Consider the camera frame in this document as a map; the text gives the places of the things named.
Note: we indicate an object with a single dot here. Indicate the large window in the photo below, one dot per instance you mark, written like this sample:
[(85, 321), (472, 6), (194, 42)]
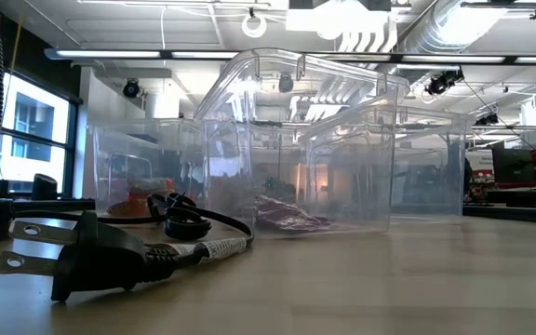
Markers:
[(35, 121)]

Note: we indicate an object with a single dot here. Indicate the silver ribbed ventilation duct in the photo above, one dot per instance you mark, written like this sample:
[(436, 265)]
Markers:
[(428, 32)]

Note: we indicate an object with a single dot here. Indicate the clear plastic bin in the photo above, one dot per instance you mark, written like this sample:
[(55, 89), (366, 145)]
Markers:
[(119, 149), (435, 177), (296, 139)]

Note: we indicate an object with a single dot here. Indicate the purple candy packet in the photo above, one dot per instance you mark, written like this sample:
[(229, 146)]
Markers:
[(272, 207), (300, 224)]

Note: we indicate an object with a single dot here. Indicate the white ceiling light fixture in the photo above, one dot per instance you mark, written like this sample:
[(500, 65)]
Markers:
[(338, 18)]

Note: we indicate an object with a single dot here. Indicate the black dome camera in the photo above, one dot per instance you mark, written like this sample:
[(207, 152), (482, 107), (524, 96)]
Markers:
[(285, 83), (130, 88)]

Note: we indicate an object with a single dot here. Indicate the black track spotlight cluster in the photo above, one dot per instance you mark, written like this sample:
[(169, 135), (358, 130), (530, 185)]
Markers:
[(442, 83)]

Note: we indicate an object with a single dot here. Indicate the small black rounded object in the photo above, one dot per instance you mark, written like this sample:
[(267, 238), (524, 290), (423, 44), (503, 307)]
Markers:
[(44, 187)]

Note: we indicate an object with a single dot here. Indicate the black monitor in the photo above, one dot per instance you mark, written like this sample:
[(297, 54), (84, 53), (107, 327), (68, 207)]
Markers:
[(512, 165)]

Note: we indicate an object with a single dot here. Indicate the long ceiling light strip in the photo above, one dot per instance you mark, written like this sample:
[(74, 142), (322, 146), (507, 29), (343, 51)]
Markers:
[(110, 54)]

